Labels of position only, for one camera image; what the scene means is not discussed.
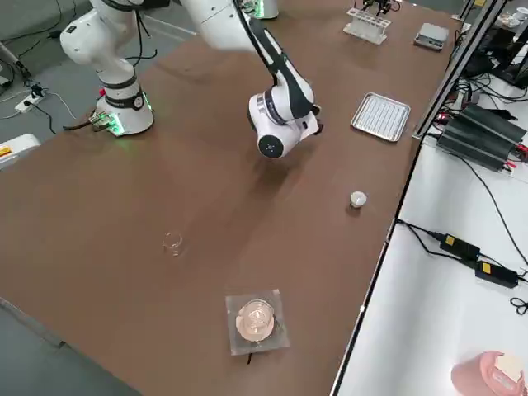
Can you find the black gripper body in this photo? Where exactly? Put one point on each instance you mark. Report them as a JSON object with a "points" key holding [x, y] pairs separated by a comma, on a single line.
{"points": [[318, 123]]}

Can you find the white test tube rack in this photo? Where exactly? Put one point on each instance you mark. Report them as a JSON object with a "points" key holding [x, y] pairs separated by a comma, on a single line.
{"points": [[363, 29]]}

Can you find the small glass beaker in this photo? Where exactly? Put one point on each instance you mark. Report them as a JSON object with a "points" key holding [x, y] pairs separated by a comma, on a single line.
{"points": [[173, 246]]}

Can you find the silver digital scale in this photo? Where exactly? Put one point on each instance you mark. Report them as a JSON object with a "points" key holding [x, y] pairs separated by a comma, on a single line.
{"points": [[431, 35]]}

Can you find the ribbed metal tray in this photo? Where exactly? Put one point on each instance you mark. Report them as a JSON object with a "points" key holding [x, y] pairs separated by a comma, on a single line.
{"points": [[379, 117]]}

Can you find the black finned power supply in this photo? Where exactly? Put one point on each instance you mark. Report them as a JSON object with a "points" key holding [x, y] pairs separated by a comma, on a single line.
{"points": [[474, 146], [495, 123]]}

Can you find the black power adapter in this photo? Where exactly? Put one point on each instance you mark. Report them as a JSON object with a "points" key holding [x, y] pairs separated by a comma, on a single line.
{"points": [[460, 246], [497, 274]]}

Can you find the round glass flask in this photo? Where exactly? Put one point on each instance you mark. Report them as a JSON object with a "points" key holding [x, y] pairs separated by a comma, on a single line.
{"points": [[255, 321]]}

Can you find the white power strip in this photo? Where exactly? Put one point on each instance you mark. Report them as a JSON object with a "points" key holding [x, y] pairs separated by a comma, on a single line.
{"points": [[29, 103]]}

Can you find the pink plastic mug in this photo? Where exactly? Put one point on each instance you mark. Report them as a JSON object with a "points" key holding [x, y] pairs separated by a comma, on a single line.
{"points": [[474, 375]]}

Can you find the white box with warning label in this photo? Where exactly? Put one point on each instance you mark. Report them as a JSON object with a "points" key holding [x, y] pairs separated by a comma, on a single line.
{"points": [[16, 150]]}

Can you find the aluminium frame post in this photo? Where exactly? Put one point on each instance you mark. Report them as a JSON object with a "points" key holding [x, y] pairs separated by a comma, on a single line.
{"points": [[458, 66]]}

